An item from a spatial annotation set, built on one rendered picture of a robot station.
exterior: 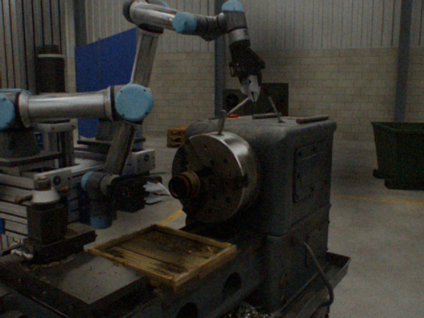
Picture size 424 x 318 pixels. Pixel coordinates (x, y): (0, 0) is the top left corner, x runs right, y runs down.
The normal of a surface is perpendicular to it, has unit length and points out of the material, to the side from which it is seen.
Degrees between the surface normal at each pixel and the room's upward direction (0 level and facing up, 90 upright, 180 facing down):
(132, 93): 90
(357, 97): 90
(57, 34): 90
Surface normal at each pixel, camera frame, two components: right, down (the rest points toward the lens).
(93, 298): 0.00, -0.99
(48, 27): 0.88, 0.07
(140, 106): 0.29, 0.15
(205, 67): -0.35, 0.15
